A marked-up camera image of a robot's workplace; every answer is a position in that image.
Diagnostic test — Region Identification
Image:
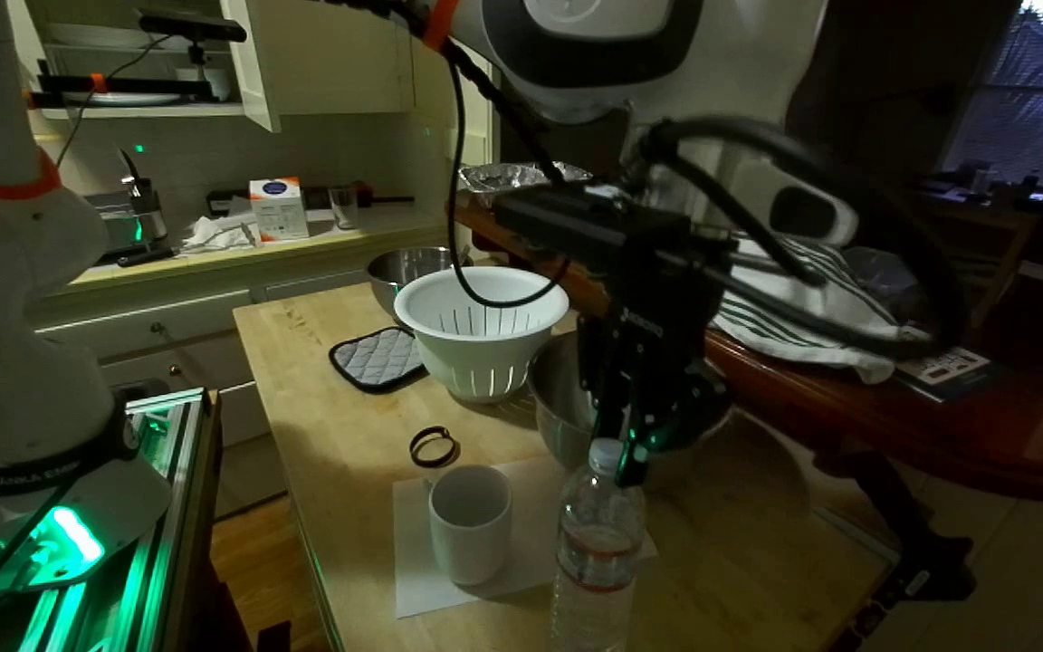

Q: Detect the dark wooden bar counter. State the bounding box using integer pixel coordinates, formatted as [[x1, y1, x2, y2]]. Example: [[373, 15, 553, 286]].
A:
[[453, 193, 1043, 504]]

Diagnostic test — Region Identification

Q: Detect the small white cup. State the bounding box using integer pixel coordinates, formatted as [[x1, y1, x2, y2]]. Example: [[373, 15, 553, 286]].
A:
[[425, 464, 517, 595]]

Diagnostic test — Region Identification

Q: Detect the white paper sheet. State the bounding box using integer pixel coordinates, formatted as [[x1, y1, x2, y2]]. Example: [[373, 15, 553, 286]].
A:
[[387, 453, 659, 624]]

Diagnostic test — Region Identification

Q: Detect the black camera bar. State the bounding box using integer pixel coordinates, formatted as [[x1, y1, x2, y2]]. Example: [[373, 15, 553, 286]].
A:
[[138, 6, 249, 47]]

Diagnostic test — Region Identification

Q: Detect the quilted pot holder black trim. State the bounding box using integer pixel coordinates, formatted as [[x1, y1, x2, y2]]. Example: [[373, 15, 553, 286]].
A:
[[325, 322, 430, 399]]

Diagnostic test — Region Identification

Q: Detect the dark side table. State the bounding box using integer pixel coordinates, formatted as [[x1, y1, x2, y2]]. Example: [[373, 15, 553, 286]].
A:
[[906, 177, 1043, 354]]

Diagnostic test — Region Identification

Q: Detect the black cable bundle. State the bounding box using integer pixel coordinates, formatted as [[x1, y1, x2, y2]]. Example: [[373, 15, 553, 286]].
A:
[[338, 0, 966, 367]]

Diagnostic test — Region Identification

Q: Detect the green lit robot base mount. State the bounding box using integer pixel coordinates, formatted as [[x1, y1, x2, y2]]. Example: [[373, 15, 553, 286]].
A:
[[0, 383, 226, 652]]

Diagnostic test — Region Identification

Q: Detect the white cabinet with drawers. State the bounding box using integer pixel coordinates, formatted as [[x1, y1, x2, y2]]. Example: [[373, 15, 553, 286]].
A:
[[30, 204, 453, 521]]

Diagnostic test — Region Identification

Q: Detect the window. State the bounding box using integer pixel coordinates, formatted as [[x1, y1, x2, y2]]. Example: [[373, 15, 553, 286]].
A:
[[936, 0, 1043, 196]]

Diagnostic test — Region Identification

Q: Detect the white wall cabinet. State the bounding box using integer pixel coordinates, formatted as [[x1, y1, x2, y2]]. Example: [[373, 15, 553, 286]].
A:
[[0, 0, 283, 137]]

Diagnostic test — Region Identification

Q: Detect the white plastic colander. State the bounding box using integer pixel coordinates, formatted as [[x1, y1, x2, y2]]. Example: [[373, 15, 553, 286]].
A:
[[391, 265, 575, 405]]

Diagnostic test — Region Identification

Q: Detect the black counter bracket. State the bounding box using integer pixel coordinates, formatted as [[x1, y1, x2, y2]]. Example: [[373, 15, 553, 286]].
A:
[[809, 432, 985, 608]]

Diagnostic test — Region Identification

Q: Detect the black rubber ring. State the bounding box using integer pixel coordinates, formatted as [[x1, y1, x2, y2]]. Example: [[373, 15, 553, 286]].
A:
[[407, 424, 464, 469]]

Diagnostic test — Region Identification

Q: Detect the printed magazine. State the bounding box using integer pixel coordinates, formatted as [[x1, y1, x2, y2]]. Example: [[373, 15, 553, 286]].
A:
[[898, 341, 995, 410]]

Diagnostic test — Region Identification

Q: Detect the clear plastic water bottle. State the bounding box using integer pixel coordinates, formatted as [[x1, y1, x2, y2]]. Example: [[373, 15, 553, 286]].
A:
[[548, 433, 651, 652]]

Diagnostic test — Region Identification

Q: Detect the green striped white towel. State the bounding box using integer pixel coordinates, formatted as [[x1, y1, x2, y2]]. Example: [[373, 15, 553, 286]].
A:
[[708, 232, 913, 386]]

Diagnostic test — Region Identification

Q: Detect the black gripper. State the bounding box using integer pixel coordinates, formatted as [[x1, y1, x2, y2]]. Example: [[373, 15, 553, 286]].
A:
[[575, 247, 725, 487]]

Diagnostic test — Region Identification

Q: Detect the black rod with orange clips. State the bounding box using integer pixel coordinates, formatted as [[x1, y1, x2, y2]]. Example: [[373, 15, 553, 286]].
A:
[[30, 65, 227, 107]]

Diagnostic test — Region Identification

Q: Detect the aluminium foil tray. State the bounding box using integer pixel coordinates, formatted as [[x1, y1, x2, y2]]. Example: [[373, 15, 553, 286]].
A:
[[455, 160, 598, 204]]

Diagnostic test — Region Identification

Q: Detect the white blue carton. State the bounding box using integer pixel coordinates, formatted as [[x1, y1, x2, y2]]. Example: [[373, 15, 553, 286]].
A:
[[244, 173, 310, 247]]

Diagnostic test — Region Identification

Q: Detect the silver bowl holding pump bottle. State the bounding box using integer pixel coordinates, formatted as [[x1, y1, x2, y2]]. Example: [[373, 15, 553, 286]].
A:
[[528, 328, 743, 476]]

